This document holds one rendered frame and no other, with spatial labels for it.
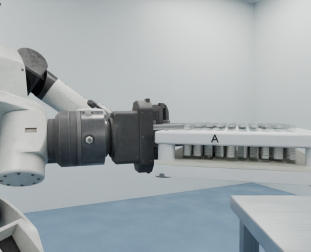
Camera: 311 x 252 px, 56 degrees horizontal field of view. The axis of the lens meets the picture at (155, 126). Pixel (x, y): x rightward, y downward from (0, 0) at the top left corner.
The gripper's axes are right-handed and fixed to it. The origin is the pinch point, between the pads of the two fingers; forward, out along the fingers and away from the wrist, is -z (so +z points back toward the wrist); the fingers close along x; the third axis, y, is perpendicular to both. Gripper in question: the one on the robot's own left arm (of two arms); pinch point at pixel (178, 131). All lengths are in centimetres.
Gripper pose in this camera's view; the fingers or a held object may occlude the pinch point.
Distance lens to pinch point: 62.4
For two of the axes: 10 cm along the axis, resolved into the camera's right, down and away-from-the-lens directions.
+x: 0.2, 10.0, 0.2
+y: -4.1, 0.3, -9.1
